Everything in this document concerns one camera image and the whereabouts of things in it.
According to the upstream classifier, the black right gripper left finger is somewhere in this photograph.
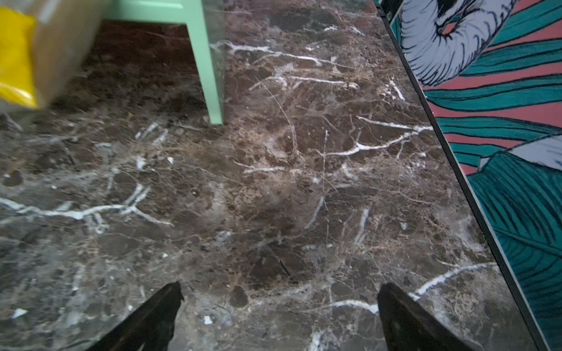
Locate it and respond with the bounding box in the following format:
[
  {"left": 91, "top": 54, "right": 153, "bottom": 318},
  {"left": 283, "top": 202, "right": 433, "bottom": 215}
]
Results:
[{"left": 88, "top": 282, "right": 184, "bottom": 351}]

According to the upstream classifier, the green two-tier shelf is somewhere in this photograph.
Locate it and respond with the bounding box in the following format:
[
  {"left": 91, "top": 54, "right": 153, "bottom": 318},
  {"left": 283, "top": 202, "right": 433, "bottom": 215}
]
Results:
[{"left": 105, "top": 0, "right": 225, "bottom": 125}]

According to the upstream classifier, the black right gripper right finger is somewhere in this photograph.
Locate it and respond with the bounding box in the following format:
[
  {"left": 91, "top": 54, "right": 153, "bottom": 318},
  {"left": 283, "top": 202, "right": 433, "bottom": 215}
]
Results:
[{"left": 377, "top": 283, "right": 471, "bottom": 351}]

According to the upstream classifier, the yellow pastatime spaghetti bag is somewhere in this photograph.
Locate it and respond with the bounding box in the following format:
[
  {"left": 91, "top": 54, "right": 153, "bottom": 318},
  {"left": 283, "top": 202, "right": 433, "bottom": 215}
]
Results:
[{"left": 0, "top": 0, "right": 111, "bottom": 111}]

